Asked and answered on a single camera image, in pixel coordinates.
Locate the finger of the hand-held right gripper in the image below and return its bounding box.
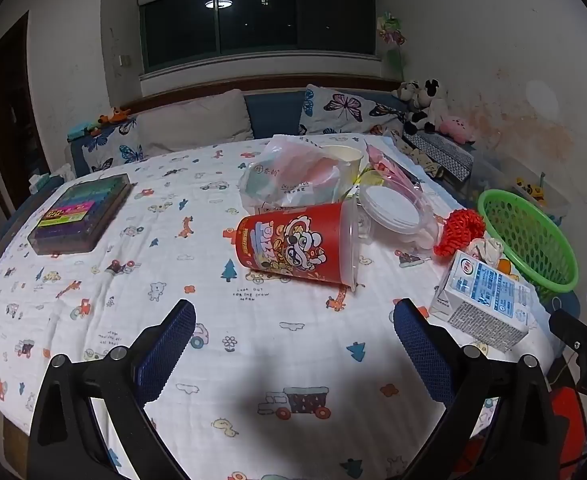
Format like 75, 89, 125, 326
548, 308, 587, 357

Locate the white tissue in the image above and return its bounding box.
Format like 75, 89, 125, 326
466, 237, 505, 265

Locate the cream paper cup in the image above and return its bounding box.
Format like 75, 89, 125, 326
318, 144, 364, 181

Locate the red printed paper cup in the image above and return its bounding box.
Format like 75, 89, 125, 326
234, 199, 364, 292

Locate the pink plush toy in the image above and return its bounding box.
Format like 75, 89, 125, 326
438, 116, 479, 143

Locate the orange plush toy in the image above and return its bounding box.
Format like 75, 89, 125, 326
89, 106, 133, 137

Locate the red knitted cord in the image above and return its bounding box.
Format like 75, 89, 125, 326
433, 208, 487, 257

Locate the green plastic basket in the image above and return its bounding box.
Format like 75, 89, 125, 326
477, 189, 579, 295

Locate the translucent plastic bag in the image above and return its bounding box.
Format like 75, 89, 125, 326
237, 134, 347, 211

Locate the clear storage box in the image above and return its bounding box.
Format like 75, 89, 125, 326
466, 152, 571, 226

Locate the yellow toy car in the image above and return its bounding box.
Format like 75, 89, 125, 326
516, 177, 547, 201

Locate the patterned folded cloth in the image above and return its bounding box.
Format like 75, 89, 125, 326
403, 130, 475, 181

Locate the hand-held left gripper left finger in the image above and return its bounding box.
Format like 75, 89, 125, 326
27, 299, 196, 480

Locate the beige pillow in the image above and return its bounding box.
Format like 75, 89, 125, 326
136, 88, 255, 157

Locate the white blue milk carton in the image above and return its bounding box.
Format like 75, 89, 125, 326
428, 250, 538, 353

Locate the green wall decoration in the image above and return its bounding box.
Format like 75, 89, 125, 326
376, 10, 409, 78

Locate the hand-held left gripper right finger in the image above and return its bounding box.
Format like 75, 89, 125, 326
392, 298, 571, 480

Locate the colourful marker box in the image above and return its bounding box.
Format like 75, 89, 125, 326
27, 172, 133, 255

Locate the clear plastic lid container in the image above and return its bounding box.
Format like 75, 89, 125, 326
357, 183, 441, 248

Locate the large butterfly pillow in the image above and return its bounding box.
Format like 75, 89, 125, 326
298, 84, 409, 137

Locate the small butterfly pillow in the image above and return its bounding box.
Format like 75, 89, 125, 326
82, 119, 146, 173

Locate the dark wooden door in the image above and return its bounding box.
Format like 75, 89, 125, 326
0, 10, 49, 196

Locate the red plastic object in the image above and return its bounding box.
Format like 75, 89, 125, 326
548, 385, 587, 466

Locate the black white plush toy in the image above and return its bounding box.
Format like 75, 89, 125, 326
392, 78, 449, 136

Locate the beige patterned garment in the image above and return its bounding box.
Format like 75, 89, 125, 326
406, 145, 444, 176

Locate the pink packet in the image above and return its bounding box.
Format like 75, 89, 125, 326
364, 142, 424, 201

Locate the dark window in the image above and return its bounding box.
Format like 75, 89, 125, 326
139, 0, 377, 73

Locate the printed white blanket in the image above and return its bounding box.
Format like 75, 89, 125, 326
0, 132, 559, 480

